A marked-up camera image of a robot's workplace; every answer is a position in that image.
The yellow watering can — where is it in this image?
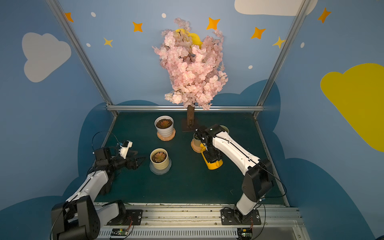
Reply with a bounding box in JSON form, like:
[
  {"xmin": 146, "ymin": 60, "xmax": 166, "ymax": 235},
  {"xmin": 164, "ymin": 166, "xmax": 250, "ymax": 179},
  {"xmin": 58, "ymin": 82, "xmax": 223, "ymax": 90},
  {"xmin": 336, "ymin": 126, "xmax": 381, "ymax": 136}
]
[{"xmin": 200, "ymin": 144, "xmax": 224, "ymax": 170}]

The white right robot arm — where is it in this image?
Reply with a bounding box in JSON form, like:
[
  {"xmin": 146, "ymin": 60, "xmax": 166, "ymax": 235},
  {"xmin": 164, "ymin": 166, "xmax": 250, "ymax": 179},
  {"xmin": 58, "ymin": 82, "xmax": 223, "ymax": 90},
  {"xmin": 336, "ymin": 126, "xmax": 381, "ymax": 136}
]
[{"xmin": 195, "ymin": 125, "xmax": 276, "ymax": 216}]

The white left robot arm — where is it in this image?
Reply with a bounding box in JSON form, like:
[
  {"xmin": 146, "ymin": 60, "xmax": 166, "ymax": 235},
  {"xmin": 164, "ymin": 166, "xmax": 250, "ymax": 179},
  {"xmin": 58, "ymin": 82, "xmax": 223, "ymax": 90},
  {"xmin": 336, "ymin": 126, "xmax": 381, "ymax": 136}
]
[{"xmin": 50, "ymin": 143, "xmax": 146, "ymax": 240}]

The pink green rosette succulent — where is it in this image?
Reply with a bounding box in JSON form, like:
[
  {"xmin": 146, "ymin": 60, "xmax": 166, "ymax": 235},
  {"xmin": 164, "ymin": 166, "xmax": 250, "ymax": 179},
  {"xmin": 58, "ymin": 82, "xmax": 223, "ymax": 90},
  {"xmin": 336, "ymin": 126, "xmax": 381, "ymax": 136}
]
[{"xmin": 152, "ymin": 152, "xmax": 167, "ymax": 163}]

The red orange succulent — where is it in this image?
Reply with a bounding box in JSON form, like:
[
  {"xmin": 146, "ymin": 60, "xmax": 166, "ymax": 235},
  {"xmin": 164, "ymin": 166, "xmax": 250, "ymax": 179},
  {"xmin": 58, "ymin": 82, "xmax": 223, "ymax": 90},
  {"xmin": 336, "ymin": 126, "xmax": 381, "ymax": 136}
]
[{"xmin": 157, "ymin": 119, "xmax": 173, "ymax": 129}]

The small beige pot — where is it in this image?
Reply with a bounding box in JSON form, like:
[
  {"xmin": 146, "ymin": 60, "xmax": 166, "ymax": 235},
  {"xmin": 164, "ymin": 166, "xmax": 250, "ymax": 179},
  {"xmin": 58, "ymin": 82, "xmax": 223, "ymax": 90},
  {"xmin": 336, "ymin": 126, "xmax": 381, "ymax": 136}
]
[{"xmin": 193, "ymin": 134, "xmax": 201, "ymax": 148}]

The clear faceted saucer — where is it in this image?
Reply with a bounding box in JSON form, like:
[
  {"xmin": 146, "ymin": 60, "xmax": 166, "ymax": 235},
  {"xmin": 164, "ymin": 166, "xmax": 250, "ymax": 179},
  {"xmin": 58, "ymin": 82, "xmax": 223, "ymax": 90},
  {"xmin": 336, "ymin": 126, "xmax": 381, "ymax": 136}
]
[{"xmin": 150, "ymin": 159, "xmax": 172, "ymax": 175}]

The cream ribbed pot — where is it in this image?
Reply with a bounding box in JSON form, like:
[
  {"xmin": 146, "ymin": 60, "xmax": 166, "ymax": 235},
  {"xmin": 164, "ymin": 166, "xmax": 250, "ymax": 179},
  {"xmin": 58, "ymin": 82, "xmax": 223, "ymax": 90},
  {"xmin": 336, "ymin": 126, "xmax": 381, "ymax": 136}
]
[{"xmin": 150, "ymin": 148, "xmax": 170, "ymax": 171}]

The pale green ribbed pot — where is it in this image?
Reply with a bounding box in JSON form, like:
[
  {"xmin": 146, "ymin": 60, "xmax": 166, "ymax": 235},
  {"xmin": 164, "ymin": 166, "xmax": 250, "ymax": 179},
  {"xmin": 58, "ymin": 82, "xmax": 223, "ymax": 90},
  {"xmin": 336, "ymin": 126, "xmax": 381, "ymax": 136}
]
[{"xmin": 221, "ymin": 125, "xmax": 230, "ymax": 133}]

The pink faceted saucer left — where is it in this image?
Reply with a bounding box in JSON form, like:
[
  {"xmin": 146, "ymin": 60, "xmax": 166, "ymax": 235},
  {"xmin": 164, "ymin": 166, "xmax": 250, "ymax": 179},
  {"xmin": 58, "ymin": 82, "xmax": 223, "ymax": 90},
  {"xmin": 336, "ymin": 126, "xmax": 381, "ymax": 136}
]
[{"xmin": 157, "ymin": 129, "xmax": 176, "ymax": 142}]

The large white pot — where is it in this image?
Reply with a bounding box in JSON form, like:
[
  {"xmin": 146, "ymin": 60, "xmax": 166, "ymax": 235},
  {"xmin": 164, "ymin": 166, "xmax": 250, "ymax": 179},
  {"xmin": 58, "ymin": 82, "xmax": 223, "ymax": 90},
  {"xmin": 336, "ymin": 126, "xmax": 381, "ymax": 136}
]
[{"xmin": 155, "ymin": 116, "xmax": 174, "ymax": 138}]

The brown tree trunk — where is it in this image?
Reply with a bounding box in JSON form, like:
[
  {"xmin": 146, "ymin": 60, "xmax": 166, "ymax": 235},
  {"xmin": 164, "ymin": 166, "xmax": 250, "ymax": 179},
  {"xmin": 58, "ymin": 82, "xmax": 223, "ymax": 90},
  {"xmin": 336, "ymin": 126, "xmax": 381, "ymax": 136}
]
[{"xmin": 187, "ymin": 105, "xmax": 195, "ymax": 128}]

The left circuit board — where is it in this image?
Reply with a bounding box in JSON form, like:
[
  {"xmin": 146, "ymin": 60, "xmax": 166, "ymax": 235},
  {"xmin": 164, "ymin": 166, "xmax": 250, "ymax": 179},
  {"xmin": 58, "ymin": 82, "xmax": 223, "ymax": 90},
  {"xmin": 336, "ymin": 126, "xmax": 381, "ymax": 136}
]
[{"xmin": 110, "ymin": 229, "xmax": 130, "ymax": 238}]

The circuit board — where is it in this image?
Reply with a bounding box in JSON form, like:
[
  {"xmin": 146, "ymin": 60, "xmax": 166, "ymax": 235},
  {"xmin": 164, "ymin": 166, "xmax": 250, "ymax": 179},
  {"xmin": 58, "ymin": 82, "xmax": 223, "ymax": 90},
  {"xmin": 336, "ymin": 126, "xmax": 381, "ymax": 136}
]
[
  {"xmin": 110, "ymin": 229, "xmax": 130, "ymax": 238},
  {"xmin": 237, "ymin": 228, "xmax": 253, "ymax": 240}
]

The pink blossom tree crown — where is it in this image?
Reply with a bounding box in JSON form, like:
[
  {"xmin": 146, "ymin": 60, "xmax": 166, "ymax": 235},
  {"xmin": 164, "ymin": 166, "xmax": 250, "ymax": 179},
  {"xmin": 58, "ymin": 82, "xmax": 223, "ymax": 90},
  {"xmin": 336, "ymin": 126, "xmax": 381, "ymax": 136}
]
[{"xmin": 154, "ymin": 18, "xmax": 228, "ymax": 110}]

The right circuit board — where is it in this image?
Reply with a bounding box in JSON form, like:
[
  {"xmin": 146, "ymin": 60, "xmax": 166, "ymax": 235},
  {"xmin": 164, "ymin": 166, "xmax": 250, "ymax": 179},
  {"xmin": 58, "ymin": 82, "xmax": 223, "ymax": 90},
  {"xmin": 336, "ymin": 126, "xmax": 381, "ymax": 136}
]
[{"xmin": 237, "ymin": 228, "xmax": 253, "ymax": 240}]

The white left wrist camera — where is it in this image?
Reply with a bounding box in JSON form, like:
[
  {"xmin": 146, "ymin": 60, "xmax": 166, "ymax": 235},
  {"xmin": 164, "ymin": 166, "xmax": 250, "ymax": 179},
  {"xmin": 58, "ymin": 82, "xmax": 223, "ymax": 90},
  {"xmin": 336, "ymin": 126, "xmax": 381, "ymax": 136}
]
[{"xmin": 119, "ymin": 141, "xmax": 133, "ymax": 160}]

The metal tree base plate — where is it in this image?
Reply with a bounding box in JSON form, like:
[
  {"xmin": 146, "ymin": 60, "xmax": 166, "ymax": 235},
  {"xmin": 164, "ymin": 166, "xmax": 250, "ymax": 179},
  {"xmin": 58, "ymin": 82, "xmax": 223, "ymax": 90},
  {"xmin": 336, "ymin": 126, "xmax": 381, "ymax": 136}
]
[{"xmin": 181, "ymin": 118, "xmax": 200, "ymax": 132}]

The left side floor rail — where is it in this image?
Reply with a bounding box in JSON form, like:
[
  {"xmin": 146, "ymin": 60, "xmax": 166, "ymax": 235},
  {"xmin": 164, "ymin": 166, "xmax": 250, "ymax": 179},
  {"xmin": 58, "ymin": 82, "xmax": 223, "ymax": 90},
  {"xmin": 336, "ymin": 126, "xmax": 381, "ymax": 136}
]
[{"xmin": 101, "ymin": 117, "xmax": 117, "ymax": 147}]

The floor rail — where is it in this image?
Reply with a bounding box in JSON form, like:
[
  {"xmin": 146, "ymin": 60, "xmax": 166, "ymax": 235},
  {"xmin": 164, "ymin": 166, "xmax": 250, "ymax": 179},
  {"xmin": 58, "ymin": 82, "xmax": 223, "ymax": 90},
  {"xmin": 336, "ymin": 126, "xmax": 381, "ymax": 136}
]
[
  {"xmin": 101, "ymin": 117, "xmax": 117, "ymax": 147},
  {"xmin": 255, "ymin": 120, "xmax": 291, "ymax": 207}
]

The aluminium back rail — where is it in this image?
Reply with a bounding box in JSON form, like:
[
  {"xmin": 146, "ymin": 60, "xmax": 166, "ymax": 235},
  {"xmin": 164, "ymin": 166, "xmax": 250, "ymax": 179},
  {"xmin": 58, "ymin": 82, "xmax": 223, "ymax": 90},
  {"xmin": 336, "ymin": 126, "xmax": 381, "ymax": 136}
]
[{"xmin": 107, "ymin": 105, "xmax": 264, "ymax": 112}]

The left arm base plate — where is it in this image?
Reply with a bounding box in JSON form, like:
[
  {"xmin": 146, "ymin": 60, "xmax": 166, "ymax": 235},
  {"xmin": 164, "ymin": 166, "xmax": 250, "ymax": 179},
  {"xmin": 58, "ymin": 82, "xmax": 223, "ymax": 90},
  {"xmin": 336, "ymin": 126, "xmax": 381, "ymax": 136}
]
[{"xmin": 107, "ymin": 209, "xmax": 143, "ymax": 226}]

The right side floor rail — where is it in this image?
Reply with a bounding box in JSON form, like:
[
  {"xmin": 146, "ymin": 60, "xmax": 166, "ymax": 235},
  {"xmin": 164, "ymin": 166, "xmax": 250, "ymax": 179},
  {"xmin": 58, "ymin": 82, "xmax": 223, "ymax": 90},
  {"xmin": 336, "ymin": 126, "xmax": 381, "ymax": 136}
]
[{"xmin": 255, "ymin": 120, "xmax": 291, "ymax": 207}]

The aluminium front rail base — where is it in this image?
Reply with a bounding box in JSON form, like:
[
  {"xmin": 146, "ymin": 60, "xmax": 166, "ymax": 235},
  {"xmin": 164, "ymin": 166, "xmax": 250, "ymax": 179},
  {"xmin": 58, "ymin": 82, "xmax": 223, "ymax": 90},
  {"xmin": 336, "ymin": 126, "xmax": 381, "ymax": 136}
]
[{"xmin": 98, "ymin": 203, "xmax": 310, "ymax": 240}]

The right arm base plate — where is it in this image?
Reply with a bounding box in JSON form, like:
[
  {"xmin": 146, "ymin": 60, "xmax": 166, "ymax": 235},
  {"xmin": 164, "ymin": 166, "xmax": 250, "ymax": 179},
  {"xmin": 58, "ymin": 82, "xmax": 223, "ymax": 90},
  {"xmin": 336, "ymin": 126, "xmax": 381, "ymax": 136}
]
[{"xmin": 220, "ymin": 207, "xmax": 262, "ymax": 226}]

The aluminium frame post left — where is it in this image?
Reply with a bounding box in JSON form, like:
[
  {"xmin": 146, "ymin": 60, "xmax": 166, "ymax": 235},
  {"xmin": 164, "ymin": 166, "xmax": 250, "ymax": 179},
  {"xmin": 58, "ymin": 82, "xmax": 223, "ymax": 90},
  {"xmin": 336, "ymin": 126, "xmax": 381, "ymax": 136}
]
[{"xmin": 46, "ymin": 0, "xmax": 113, "ymax": 107}]

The aluminium frame post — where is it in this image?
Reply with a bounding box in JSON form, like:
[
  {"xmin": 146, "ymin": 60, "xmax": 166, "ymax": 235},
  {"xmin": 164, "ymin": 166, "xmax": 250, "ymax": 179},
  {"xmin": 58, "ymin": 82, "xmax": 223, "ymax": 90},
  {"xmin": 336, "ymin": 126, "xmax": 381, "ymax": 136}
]
[
  {"xmin": 46, "ymin": 0, "xmax": 113, "ymax": 107},
  {"xmin": 253, "ymin": 0, "xmax": 312, "ymax": 120}
]

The aluminium frame post right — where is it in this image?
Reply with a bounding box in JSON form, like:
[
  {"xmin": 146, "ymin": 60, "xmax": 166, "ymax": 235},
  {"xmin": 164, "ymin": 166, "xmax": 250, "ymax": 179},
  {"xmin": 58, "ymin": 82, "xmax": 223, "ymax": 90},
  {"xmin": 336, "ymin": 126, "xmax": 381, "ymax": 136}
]
[{"xmin": 253, "ymin": 0, "xmax": 312, "ymax": 120}]

